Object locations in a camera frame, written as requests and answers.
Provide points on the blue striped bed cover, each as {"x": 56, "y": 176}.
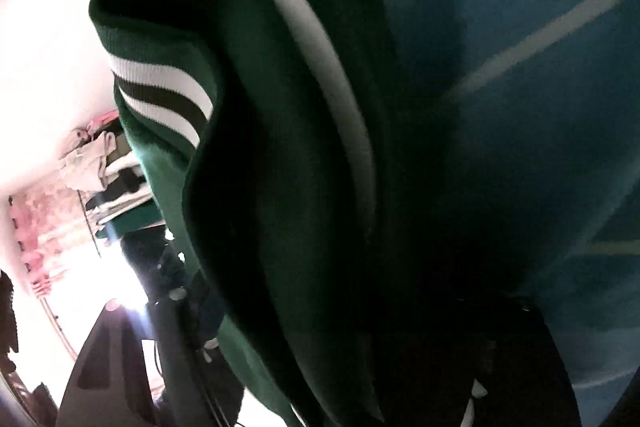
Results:
{"x": 525, "y": 106}

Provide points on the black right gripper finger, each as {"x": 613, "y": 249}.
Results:
{"x": 151, "y": 358}

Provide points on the cluttered clothes rack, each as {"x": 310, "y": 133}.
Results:
{"x": 97, "y": 174}

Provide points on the green cream varsity jacket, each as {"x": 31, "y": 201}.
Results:
{"x": 302, "y": 151}

